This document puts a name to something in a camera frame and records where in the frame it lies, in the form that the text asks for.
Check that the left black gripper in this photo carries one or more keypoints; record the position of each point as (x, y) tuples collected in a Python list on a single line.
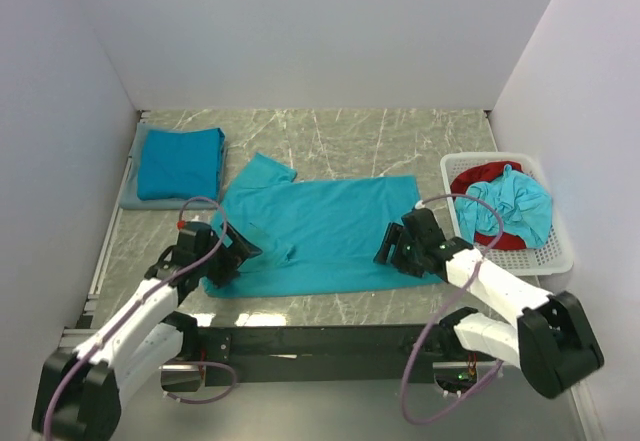
[(239, 249)]

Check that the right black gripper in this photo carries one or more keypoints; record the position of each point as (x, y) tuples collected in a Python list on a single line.
[(396, 234)]

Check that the teal t shirt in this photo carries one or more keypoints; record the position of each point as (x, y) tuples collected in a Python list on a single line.
[(316, 237)]

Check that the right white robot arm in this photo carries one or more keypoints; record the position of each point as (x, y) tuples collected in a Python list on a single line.
[(547, 336)]

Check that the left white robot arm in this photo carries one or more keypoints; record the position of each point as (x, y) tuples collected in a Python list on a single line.
[(82, 392)]

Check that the folded blue t shirt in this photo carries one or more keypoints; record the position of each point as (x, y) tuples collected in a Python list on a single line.
[(180, 165)]

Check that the black base beam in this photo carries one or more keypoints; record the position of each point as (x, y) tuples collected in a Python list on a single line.
[(294, 354)]

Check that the folded grey t shirt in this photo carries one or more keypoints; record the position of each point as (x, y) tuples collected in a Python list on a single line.
[(129, 199)]

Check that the red t shirt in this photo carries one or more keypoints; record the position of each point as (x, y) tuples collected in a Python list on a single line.
[(488, 173)]

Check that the white plastic basket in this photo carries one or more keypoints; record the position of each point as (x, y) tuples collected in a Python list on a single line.
[(556, 256)]

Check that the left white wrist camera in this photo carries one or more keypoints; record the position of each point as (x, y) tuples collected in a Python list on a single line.
[(192, 225)]

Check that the aluminium frame rail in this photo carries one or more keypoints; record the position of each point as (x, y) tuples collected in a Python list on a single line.
[(81, 329)]

